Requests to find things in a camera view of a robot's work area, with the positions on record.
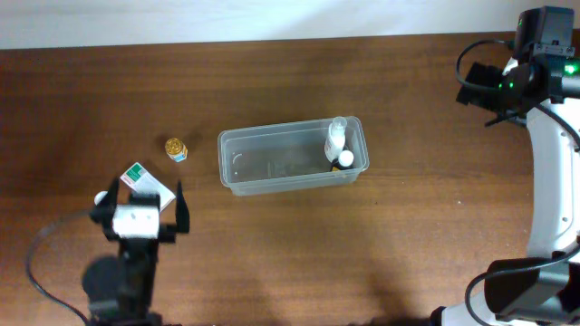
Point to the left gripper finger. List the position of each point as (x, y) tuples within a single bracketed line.
[(108, 205), (181, 212)]

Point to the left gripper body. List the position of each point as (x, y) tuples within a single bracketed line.
[(168, 232)]

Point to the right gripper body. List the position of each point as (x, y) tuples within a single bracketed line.
[(478, 84)]

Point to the orange tube white cap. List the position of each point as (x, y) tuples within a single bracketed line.
[(99, 197)]

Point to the white green medicine box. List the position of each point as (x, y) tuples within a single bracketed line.
[(139, 179)]

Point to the small jar gold lid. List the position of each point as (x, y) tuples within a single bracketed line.
[(176, 149)]

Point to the clear plastic container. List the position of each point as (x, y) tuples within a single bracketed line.
[(286, 157)]

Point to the white spray bottle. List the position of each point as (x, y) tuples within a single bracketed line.
[(335, 138)]

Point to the dark bottle white cap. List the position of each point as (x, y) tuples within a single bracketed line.
[(344, 161)]

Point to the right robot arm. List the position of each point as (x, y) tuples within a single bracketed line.
[(543, 287)]

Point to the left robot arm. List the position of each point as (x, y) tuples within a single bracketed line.
[(120, 287)]

